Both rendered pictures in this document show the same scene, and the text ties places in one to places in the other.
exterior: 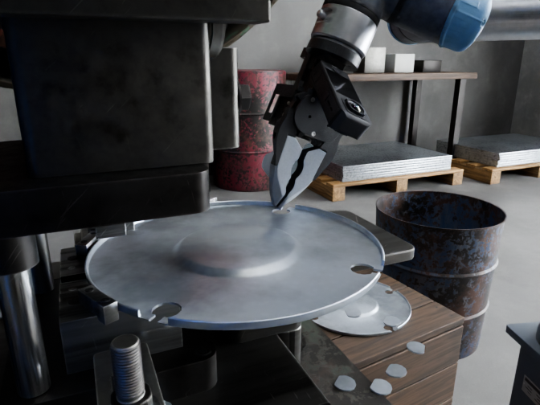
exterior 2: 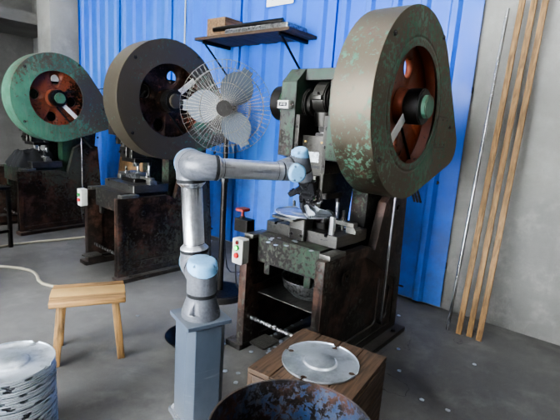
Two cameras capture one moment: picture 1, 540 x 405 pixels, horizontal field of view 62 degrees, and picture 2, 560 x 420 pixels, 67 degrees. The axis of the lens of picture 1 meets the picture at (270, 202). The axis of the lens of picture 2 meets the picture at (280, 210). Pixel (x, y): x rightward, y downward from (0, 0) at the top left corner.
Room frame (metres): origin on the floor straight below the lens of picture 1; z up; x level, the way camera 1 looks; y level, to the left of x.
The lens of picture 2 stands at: (2.26, -1.06, 1.20)
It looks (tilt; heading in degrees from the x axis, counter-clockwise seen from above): 11 degrees down; 152
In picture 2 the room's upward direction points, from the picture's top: 4 degrees clockwise
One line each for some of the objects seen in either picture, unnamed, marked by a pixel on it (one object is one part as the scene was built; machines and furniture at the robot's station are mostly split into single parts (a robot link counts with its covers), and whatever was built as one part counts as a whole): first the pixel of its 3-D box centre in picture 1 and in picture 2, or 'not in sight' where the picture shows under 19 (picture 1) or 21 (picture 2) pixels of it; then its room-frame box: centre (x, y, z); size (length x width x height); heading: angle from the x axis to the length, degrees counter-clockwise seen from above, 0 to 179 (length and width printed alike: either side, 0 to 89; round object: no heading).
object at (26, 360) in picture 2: not in sight; (9, 361); (0.61, -1.24, 0.32); 0.29 x 0.29 x 0.01
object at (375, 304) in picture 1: (353, 303); (320, 361); (1.05, -0.22, 0.35); 0.29 x 0.29 x 0.01
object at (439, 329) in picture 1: (349, 361); (316, 403); (1.05, -0.22, 0.18); 0.40 x 0.38 x 0.35; 120
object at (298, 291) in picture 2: not in sight; (311, 285); (0.38, 0.15, 0.36); 0.34 x 0.34 x 0.10
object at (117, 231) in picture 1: (112, 207); not in sight; (0.38, 0.14, 0.84); 0.05 x 0.03 x 0.04; 23
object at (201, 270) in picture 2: not in sight; (202, 274); (0.72, -0.58, 0.62); 0.13 x 0.12 x 0.14; 175
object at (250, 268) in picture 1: (238, 247); (303, 212); (0.43, 0.03, 0.78); 0.29 x 0.29 x 0.01
